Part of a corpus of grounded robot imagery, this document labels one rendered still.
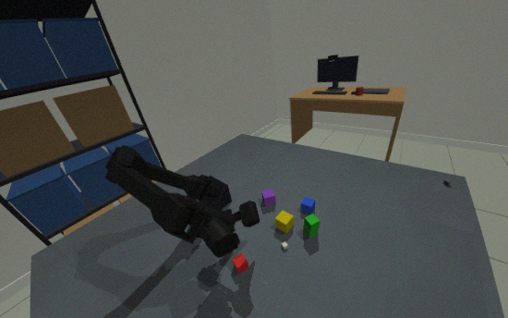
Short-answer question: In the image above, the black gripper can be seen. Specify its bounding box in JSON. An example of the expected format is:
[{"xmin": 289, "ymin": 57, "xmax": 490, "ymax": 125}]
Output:
[{"xmin": 215, "ymin": 201, "xmax": 260, "ymax": 232}]

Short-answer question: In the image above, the green block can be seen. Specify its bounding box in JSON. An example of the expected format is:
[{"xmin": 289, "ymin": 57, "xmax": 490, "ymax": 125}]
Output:
[
  {"xmin": 304, "ymin": 214, "xmax": 321, "ymax": 232},
  {"xmin": 303, "ymin": 225, "xmax": 319, "ymax": 238}
]

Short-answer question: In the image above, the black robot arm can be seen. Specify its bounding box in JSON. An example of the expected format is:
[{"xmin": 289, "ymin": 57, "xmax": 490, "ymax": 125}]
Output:
[{"xmin": 105, "ymin": 145, "xmax": 240, "ymax": 257}]

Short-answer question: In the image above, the yellow block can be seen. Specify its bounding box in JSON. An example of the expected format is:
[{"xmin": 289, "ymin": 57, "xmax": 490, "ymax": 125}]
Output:
[{"xmin": 275, "ymin": 211, "xmax": 295, "ymax": 233}]

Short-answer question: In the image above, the blue block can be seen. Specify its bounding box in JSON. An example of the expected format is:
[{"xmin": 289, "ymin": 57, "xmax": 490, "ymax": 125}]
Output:
[{"xmin": 300, "ymin": 197, "xmax": 315, "ymax": 214}]

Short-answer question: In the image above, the purple cube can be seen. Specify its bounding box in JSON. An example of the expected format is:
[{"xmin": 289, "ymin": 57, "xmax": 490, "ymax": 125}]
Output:
[{"xmin": 261, "ymin": 189, "xmax": 276, "ymax": 207}]

